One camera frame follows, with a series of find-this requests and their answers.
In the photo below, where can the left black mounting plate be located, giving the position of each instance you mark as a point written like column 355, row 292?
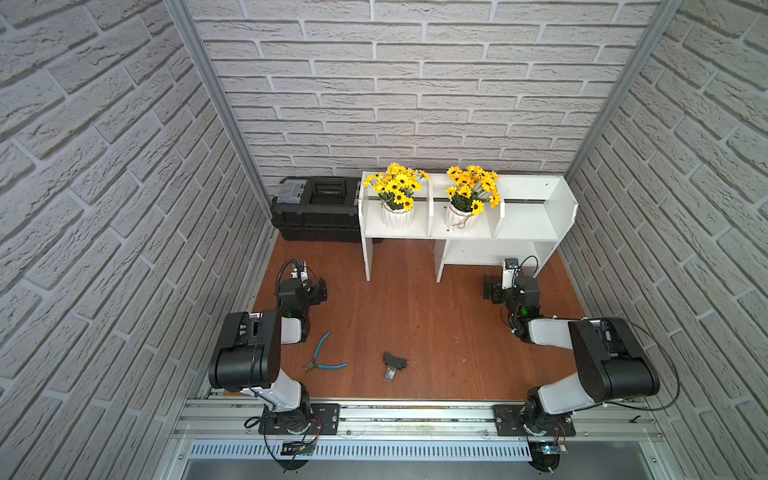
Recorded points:
column 319, row 419

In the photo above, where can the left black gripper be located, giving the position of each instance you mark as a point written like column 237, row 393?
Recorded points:
column 315, row 291

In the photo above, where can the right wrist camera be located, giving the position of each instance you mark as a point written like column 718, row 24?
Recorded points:
column 510, row 272

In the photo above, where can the black plastic toolbox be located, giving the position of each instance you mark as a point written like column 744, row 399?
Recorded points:
column 317, row 208

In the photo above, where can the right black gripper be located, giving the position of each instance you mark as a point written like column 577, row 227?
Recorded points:
column 495, row 290

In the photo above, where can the white ventilation grille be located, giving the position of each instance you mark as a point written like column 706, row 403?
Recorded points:
column 374, row 450

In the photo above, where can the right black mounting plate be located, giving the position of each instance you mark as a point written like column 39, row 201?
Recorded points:
column 525, row 420

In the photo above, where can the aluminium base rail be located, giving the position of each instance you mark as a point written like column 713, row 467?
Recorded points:
column 428, row 420

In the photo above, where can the small black gadget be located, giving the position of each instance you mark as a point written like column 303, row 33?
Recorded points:
column 393, row 365

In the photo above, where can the black mounting plate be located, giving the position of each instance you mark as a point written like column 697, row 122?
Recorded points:
column 319, row 419
column 525, row 420

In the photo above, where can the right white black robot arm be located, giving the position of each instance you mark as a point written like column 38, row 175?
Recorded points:
column 610, row 362

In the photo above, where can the white wooden shelf unit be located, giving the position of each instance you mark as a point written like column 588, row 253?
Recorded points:
column 536, row 213

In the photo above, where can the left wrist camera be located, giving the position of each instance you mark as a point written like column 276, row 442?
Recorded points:
column 299, row 270

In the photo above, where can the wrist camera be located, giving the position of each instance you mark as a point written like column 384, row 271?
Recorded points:
column 299, row 270
column 510, row 272

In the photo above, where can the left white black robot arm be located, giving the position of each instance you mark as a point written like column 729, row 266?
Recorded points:
column 247, row 355

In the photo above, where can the sunflower pot white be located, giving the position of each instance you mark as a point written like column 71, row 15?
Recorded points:
column 473, row 188
column 395, row 188

